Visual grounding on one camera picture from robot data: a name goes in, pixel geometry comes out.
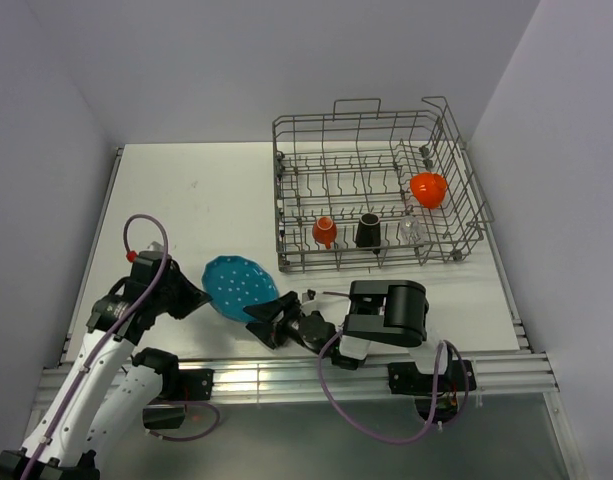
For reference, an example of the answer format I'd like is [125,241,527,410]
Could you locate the aluminium mounting rail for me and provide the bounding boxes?
[33,352,560,409]

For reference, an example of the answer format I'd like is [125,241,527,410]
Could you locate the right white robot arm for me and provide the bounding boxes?
[243,280,456,390]

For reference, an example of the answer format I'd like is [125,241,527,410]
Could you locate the orange ceramic cup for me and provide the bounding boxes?
[312,216,337,250]

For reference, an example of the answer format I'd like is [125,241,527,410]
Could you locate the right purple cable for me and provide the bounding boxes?
[318,289,470,446]

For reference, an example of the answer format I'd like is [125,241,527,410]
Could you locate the dark brown mug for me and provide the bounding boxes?
[355,213,381,255]

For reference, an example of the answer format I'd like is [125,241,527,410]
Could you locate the blue polka dot plate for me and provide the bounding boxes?
[201,255,280,323]

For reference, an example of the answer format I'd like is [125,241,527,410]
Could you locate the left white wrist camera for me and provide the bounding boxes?
[125,241,168,263]

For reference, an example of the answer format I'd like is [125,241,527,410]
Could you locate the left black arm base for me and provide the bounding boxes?
[177,368,214,401]

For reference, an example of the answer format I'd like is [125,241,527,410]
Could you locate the orange bowl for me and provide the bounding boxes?
[410,172,448,209]

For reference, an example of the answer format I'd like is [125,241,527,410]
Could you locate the grey wire dish rack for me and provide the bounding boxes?
[272,96,493,273]

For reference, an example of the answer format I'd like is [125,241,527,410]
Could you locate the clear glass tumbler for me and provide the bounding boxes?
[399,215,425,245]

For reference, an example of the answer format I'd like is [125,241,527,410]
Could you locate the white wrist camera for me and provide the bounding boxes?
[301,289,326,315]
[125,241,168,263]

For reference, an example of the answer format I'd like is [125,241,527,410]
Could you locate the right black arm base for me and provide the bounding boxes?
[387,360,477,397]

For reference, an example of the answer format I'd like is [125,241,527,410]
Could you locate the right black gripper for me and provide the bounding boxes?
[244,289,306,349]

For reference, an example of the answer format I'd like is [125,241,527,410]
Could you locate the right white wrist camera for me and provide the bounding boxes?
[301,289,326,315]

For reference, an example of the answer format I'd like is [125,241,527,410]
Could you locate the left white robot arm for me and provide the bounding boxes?
[0,251,211,479]

